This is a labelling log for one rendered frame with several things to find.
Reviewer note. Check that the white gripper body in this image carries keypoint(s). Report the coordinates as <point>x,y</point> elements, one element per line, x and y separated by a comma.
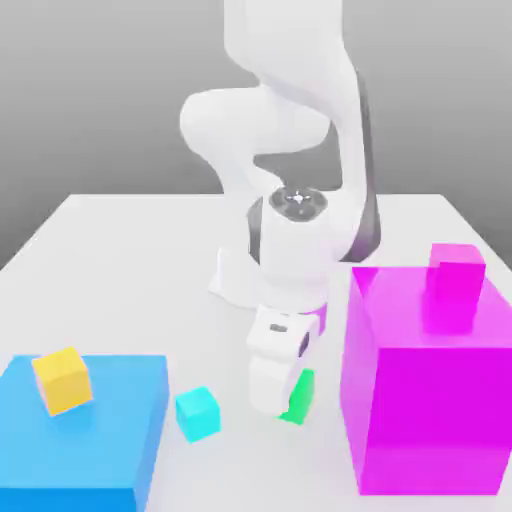
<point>267,386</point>

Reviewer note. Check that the small green cube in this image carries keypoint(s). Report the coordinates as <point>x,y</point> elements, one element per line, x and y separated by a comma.
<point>302,396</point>

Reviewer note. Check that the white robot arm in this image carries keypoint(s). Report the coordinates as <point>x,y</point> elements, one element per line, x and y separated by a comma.
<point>296,120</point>

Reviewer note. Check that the small cyan cube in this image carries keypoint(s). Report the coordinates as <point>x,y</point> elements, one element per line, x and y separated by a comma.
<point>198,414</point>

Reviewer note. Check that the small yellow cube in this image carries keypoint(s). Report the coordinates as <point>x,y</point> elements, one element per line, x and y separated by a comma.
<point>64,384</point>

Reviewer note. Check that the small magenta cube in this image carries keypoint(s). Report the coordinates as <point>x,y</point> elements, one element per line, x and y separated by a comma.
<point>454,292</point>

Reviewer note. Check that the large magenta box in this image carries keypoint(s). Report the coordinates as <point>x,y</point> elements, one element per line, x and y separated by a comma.
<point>432,416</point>

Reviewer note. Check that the large blue box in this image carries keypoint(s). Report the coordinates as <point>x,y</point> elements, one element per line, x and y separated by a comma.
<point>80,456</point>

